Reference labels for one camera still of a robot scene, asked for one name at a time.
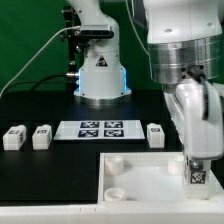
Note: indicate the black camera on stand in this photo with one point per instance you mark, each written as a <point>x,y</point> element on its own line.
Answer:
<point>78,38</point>

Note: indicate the white marker base plate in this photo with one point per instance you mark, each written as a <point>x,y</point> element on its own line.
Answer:
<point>100,130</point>

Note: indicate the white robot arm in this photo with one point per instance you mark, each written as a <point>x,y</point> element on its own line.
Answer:
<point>184,43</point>

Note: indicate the white obstacle fence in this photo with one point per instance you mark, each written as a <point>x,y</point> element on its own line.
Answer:
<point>186,212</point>

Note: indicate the white square tabletop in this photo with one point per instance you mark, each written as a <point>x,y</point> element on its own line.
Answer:
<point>147,177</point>

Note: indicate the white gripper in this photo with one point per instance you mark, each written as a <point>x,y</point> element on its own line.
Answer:
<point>202,139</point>

